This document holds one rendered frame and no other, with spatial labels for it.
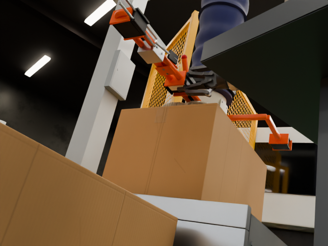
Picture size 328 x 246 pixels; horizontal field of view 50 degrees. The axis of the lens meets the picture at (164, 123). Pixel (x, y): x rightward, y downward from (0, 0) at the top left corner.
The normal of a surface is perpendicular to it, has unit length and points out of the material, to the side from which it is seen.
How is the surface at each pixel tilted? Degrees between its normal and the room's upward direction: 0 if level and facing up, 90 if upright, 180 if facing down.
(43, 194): 90
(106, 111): 90
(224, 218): 90
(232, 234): 90
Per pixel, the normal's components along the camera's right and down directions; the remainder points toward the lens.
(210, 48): -0.75, -0.40
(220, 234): -0.47, -0.44
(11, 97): 0.62, -0.18
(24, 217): 0.86, -0.02
